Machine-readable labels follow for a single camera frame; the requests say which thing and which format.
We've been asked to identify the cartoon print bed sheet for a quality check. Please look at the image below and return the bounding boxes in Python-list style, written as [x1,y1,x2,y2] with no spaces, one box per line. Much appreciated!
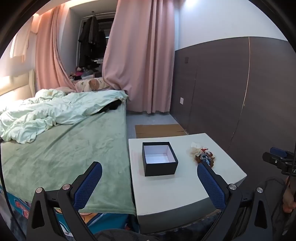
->
[5,183,139,237]

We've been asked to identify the black box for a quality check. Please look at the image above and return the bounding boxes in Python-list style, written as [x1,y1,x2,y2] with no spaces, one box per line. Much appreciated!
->
[142,141,178,177]

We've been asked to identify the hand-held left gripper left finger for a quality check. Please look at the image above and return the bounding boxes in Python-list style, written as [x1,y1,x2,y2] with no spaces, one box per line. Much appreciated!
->
[26,161,103,241]

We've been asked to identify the flat cardboard sheet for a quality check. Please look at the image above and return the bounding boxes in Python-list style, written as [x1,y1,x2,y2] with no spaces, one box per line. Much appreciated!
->
[135,124,187,139]

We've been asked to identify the beige headboard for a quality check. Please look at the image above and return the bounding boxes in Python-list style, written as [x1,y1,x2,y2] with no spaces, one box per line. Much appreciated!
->
[0,69,36,102]

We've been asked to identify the pale green duvet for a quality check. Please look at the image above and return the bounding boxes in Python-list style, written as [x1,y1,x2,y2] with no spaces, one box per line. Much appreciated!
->
[0,89,128,144]

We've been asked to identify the bear print pillow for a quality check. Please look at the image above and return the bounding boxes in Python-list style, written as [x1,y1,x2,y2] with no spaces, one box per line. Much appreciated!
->
[74,77,111,93]

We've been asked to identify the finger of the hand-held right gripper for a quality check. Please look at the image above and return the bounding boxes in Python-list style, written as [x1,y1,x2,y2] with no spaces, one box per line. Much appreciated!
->
[262,147,296,166]

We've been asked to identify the white hanging cloth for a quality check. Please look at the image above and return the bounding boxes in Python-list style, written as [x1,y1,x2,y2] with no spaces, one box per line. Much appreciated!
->
[9,23,31,63]

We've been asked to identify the white table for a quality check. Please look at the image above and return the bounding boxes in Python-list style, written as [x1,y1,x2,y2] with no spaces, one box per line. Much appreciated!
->
[128,133,247,234]

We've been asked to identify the wide pink curtain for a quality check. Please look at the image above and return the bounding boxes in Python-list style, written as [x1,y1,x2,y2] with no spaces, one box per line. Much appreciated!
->
[102,0,175,114]

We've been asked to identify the pile of plush toys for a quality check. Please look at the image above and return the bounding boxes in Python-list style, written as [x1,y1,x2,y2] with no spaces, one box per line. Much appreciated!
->
[69,66,103,81]

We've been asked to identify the narrow pink curtain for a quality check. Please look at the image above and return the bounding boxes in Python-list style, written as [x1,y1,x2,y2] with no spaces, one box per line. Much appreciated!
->
[35,5,77,91]

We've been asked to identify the bed with green sheet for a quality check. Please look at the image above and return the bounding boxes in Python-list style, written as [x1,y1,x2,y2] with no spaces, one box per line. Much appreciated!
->
[0,102,137,215]

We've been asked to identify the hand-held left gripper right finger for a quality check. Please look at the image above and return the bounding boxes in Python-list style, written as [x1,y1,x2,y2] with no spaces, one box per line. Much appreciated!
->
[196,162,274,241]

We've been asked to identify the hanging dark clothes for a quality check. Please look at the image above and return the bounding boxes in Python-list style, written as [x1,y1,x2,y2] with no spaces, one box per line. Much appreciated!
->
[78,16,107,67]

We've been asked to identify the person's right hand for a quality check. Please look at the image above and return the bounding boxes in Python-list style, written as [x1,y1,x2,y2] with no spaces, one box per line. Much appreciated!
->
[282,178,296,214]

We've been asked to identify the pile of beaded jewelry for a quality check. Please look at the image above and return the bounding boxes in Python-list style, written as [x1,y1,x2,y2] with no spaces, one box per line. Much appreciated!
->
[187,141,216,168]

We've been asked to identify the black cloth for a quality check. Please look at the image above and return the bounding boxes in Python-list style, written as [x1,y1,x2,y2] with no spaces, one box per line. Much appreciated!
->
[99,99,122,113]

